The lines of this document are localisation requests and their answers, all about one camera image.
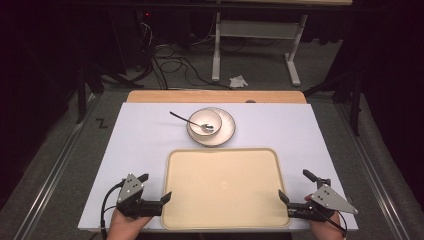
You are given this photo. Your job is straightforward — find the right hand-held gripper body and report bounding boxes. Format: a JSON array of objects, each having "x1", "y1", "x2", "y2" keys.
[{"x1": 287, "y1": 184, "x2": 359, "y2": 223}]

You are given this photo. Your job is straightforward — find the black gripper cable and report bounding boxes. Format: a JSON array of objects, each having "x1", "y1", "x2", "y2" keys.
[
  {"x1": 313, "y1": 208, "x2": 349, "y2": 239},
  {"x1": 100, "y1": 181, "x2": 126, "y2": 240}
]

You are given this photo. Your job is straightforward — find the crumpled white paper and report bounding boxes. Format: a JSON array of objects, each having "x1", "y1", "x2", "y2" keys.
[{"x1": 228, "y1": 75, "x2": 250, "y2": 89}]

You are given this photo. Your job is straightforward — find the white bowl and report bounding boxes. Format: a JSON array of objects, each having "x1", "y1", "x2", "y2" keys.
[{"x1": 188, "y1": 108, "x2": 224, "y2": 138}]

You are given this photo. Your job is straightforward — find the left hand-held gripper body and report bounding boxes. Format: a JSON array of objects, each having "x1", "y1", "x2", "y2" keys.
[{"x1": 115, "y1": 173, "x2": 164, "y2": 220}]

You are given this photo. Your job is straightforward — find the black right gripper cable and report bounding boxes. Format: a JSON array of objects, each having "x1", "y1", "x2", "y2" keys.
[{"x1": 313, "y1": 208, "x2": 349, "y2": 239}]

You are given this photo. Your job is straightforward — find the person's left hand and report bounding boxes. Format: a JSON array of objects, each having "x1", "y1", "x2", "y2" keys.
[{"x1": 106, "y1": 207, "x2": 155, "y2": 240}]

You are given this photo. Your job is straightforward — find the tangle of black floor cables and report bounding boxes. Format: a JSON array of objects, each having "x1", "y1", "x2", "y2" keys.
[{"x1": 136, "y1": 13, "x2": 234, "y2": 91}]

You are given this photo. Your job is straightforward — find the white plate with dark rim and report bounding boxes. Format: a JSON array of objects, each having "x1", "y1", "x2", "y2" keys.
[{"x1": 185, "y1": 106, "x2": 237, "y2": 148}]

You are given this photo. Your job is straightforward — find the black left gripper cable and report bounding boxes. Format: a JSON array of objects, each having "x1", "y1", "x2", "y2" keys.
[{"x1": 100, "y1": 181, "x2": 126, "y2": 240}]

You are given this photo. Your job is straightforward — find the black metal stand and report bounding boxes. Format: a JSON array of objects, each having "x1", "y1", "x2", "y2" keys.
[{"x1": 302, "y1": 64, "x2": 365, "y2": 137}]

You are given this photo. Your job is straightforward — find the white metal table frame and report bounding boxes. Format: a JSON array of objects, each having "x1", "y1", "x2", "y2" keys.
[{"x1": 211, "y1": 10, "x2": 310, "y2": 87}]

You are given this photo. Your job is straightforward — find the metal spoon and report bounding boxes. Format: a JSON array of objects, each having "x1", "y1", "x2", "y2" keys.
[{"x1": 169, "y1": 110, "x2": 216, "y2": 134}]

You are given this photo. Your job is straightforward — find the wooden table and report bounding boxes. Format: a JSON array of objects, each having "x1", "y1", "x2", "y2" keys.
[{"x1": 126, "y1": 89, "x2": 308, "y2": 105}]

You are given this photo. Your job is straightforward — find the beige plastic tray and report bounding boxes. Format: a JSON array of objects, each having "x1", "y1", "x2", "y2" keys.
[{"x1": 160, "y1": 147, "x2": 291, "y2": 231}]

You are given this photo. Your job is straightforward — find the white table mat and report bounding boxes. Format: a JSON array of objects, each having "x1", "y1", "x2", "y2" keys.
[{"x1": 77, "y1": 102, "x2": 360, "y2": 233}]

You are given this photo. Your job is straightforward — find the metal floor rail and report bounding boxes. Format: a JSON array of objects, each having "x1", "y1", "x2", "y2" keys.
[
  {"x1": 334, "y1": 103, "x2": 424, "y2": 240},
  {"x1": 12, "y1": 94, "x2": 102, "y2": 240}
]

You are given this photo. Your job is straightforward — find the person's right hand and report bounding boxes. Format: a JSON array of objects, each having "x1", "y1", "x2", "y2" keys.
[{"x1": 303, "y1": 194, "x2": 348, "y2": 240}]

